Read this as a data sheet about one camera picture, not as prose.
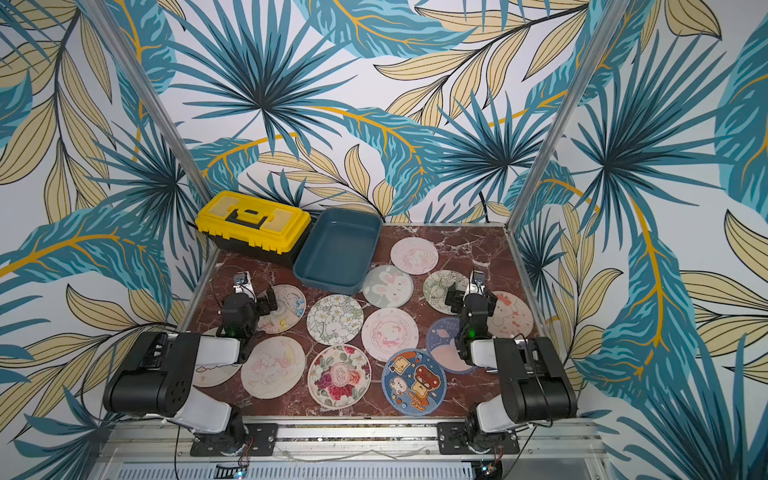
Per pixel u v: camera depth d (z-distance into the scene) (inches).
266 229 37.4
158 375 17.7
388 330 36.5
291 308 38.1
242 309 28.2
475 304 28.1
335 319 37.3
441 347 35.3
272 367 33.5
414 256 43.4
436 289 39.8
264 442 28.8
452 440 29.0
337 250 43.2
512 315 38.0
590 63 30.1
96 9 26.1
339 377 32.9
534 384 17.7
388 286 40.3
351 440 29.5
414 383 32.7
